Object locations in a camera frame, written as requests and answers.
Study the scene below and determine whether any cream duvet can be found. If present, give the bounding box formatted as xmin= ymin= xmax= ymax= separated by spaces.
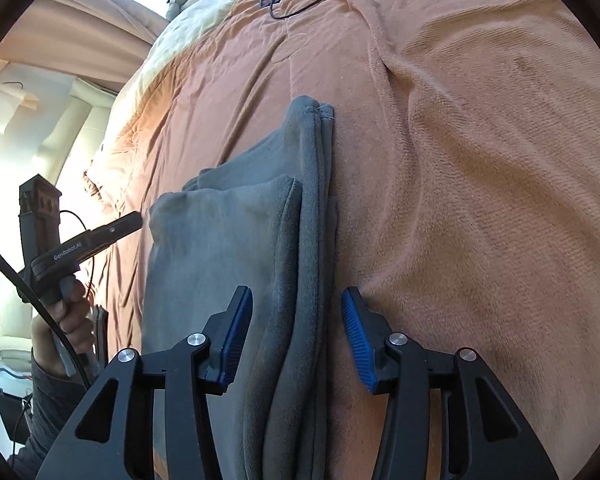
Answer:
xmin=126 ymin=0 xmax=282 ymax=107

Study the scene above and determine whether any person's left hand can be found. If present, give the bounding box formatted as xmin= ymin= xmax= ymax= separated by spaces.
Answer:
xmin=30 ymin=276 xmax=100 ymax=378

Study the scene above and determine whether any orange blanket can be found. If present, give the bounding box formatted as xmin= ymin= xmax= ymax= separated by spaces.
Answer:
xmin=82 ymin=0 xmax=600 ymax=480

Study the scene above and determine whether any thin black cable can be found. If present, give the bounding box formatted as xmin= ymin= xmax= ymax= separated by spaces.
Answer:
xmin=59 ymin=209 xmax=97 ymax=303

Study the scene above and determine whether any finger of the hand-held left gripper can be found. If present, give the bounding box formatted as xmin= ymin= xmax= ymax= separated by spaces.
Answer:
xmin=82 ymin=211 xmax=144 ymax=257

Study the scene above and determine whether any person's left forearm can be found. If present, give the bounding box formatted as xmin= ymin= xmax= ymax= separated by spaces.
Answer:
xmin=7 ymin=352 xmax=88 ymax=466

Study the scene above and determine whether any thick black cable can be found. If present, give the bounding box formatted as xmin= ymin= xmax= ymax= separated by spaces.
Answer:
xmin=0 ymin=234 xmax=93 ymax=390

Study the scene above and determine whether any beige curtain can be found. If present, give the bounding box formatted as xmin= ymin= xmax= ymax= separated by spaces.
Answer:
xmin=2 ymin=0 xmax=177 ymax=93

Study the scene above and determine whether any grey t-shirt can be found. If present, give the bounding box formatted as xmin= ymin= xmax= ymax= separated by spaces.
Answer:
xmin=142 ymin=95 xmax=341 ymax=480

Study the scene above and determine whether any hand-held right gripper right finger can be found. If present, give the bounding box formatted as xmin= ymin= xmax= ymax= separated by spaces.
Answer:
xmin=341 ymin=287 xmax=562 ymax=480

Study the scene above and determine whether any black basket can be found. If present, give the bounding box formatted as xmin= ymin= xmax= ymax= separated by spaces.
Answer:
xmin=0 ymin=369 xmax=33 ymax=443

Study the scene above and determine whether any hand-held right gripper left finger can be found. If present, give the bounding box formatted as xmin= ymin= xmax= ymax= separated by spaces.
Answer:
xmin=35 ymin=285 xmax=254 ymax=480

